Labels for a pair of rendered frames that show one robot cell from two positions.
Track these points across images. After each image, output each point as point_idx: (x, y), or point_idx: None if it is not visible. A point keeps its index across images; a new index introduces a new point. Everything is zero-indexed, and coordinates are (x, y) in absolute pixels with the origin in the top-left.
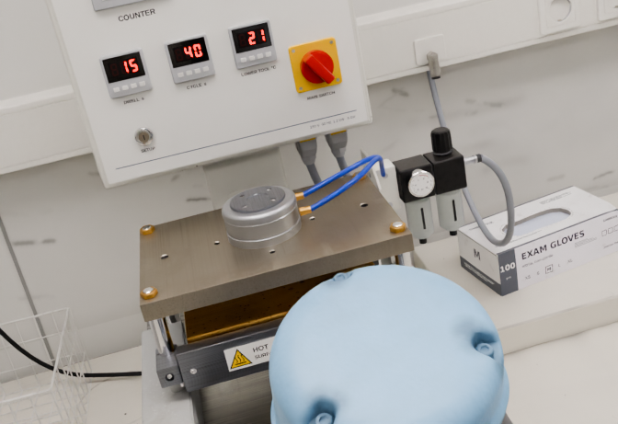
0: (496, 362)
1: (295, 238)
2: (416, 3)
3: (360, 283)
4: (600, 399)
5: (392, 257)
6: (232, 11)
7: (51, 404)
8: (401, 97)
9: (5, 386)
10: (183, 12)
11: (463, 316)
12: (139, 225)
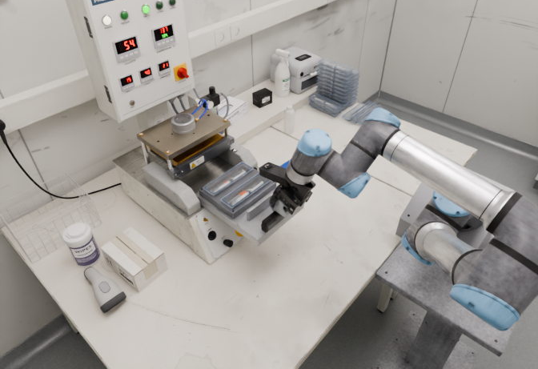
0: (331, 138)
1: (197, 128)
2: None
3: (311, 131)
4: (258, 158)
5: None
6: (158, 58)
7: (67, 210)
8: None
9: (36, 211)
10: (143, 59)
11: (325, 133)
12: (82, 134)
